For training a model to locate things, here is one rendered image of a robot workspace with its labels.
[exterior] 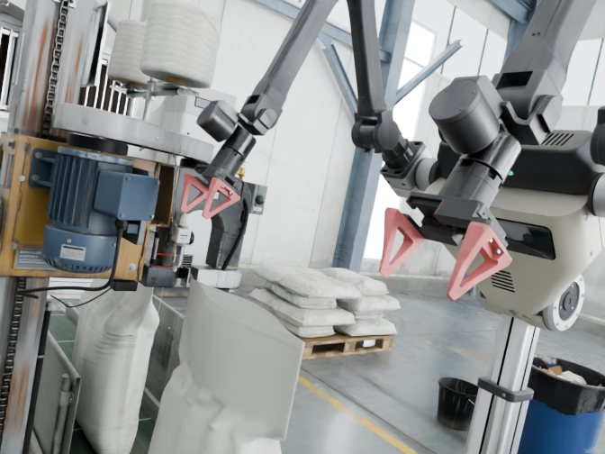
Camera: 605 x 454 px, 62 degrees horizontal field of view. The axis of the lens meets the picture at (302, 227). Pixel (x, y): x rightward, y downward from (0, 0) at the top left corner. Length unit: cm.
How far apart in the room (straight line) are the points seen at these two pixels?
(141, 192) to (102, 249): 15
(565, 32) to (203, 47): 74
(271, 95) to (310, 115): 569
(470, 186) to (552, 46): 20
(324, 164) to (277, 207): 95
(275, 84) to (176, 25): 24
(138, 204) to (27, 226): 31
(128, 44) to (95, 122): 40
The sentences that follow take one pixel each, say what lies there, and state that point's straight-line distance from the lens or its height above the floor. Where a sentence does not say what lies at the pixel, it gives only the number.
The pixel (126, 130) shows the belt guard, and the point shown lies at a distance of 108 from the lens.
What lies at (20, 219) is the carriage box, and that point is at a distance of 127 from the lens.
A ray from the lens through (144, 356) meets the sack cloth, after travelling 176.
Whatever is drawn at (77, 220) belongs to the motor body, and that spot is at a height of 119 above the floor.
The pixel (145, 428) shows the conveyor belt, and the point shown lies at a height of 38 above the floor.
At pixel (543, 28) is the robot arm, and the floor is 158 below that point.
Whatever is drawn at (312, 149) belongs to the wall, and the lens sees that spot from 682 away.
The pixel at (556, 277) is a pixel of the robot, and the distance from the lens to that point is 120.
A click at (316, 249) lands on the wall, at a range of 712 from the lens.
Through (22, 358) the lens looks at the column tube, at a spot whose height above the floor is 81.
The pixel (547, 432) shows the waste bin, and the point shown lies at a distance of 309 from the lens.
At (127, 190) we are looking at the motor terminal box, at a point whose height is 127.
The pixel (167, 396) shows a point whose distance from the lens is 134.
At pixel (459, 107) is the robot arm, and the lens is 56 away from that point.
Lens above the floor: 134
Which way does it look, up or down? 4 degrees down
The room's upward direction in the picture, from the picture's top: 11 degrees clockwise
